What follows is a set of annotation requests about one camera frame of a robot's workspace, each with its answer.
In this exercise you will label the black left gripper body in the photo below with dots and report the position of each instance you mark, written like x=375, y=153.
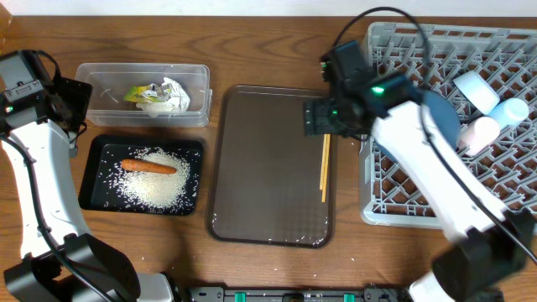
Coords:
x=74, y=97

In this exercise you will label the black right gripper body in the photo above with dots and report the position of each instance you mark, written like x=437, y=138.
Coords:
x=326, y=118

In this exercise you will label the wooden chopstick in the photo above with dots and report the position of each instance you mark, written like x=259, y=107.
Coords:
x=323, y=160
x=325, y=172

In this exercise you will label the yellow foil snack wrapper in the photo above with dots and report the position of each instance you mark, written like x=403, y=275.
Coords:
x=144, y=94

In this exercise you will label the orange carrot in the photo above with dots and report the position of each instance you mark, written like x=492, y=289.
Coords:
x=136, y=165

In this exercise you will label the large blue plate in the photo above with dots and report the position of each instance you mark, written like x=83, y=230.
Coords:
x=444, y=117

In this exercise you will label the white paper napkin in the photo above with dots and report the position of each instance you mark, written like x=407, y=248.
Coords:
x=176, y=100

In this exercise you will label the white cup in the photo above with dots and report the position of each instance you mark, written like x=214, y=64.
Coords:
x=478, y=135

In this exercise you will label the light blue small bowl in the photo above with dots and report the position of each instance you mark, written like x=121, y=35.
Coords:
x=477, y=91

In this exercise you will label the light blue cup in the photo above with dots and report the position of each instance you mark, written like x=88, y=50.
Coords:
x=510, y=113

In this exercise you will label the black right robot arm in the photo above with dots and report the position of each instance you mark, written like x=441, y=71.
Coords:
x=489, y=241

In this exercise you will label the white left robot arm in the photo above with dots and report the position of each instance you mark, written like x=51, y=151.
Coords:
x=61, y=260

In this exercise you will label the black waste tray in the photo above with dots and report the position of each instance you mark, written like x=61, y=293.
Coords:
x=108, y=150

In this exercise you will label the grey dishwasher rack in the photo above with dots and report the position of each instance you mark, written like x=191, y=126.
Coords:
x=506, y=60

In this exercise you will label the clear plastic bin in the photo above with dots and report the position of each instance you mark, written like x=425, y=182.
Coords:
x=111, y=81

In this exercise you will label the dark brown serving tray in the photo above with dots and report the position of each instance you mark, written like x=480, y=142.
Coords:
x=266, y=182

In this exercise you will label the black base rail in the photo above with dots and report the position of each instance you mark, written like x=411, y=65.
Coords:
x=219, y=294

